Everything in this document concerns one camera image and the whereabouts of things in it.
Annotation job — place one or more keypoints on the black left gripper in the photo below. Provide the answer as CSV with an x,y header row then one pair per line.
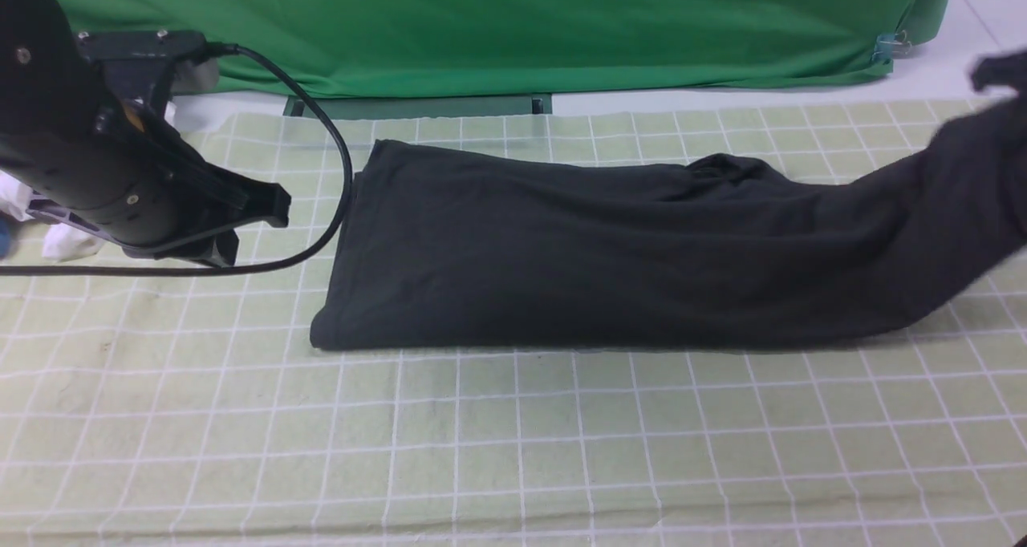
x,y
43,72

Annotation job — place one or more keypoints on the crumpled white shirt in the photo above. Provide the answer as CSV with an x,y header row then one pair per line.
x,y
48,234

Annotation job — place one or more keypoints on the blue object at edge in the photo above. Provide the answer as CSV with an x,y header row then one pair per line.
x,y
6,237

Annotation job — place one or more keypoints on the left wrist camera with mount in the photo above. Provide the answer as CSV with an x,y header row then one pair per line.
x,y
148,68

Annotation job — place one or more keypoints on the green backdrop cloth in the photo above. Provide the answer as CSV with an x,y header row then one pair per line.
x,y
434,48

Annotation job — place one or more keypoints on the teal binder clip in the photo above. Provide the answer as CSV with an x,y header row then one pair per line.
x,y
891,46

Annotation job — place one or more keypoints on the dark gray long-sleeve top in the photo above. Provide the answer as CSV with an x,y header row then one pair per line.
x,y
444,248

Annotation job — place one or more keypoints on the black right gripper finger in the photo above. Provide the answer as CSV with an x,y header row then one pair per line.
x,y
1007,71

